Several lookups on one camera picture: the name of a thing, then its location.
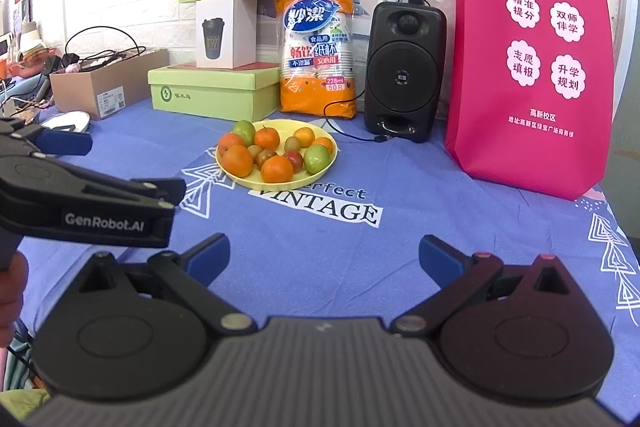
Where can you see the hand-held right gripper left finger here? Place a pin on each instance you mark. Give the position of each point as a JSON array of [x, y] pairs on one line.
[[210, 257]]

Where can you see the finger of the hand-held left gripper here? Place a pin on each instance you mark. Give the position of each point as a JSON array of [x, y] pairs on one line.
[[65, 143], [160, 190]]

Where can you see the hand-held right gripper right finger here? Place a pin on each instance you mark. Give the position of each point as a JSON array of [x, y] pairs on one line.
[[440, 257]]

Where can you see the orange mandarin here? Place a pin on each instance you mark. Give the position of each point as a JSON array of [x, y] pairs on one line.
[[266, 138], [324, 143], [277, 169], [237, 161], [229, 142], [304, 136]]

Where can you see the small green plum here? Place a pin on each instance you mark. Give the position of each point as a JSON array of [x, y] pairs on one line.
[[254, 151]]

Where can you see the small brown plum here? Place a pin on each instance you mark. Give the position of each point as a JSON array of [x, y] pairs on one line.
[[266, 156]]

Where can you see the yellow plate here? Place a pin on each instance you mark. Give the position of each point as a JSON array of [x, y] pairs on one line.
[[300, 179]]

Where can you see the small yellow-green plum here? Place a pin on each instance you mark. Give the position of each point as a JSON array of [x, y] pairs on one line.
[[291, 144]]

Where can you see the green mandarin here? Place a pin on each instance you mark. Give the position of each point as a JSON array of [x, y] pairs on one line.
[[316, 158], [244, 131]]

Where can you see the person's left hand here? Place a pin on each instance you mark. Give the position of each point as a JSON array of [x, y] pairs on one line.
[[12, 292]]

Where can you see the white round device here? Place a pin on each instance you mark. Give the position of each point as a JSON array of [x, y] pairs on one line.
[[75, 117]]

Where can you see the brown cardboard box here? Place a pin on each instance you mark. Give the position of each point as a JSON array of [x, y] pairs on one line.
[[125, 87]]

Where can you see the pink bowl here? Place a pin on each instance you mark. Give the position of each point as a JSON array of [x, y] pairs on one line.
[[27, 62]]

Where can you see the blue printed tablecloth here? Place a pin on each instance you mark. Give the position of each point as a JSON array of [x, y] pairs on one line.
[[300, 267]]

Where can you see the light green shoe box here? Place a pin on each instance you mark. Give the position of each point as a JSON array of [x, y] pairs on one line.
[[210, 94]]

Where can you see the white jar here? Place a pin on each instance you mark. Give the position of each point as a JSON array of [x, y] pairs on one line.
[[30, 34]]

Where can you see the small red plum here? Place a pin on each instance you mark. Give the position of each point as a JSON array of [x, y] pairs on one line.
[[296, 161]]

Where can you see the pink tote bag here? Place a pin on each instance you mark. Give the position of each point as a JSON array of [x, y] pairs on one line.
[[530, 132]]

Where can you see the black speaker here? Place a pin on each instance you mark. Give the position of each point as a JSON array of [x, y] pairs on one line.
[[405, 77]]

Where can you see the orange paper cup package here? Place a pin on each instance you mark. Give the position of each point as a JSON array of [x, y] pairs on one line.
[[315, 82]]

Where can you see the white cup print box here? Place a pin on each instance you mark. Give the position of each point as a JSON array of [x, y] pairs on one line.
[[235, 14]]

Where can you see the light green cloth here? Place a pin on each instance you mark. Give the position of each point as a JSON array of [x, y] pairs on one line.
[[17, 404]]

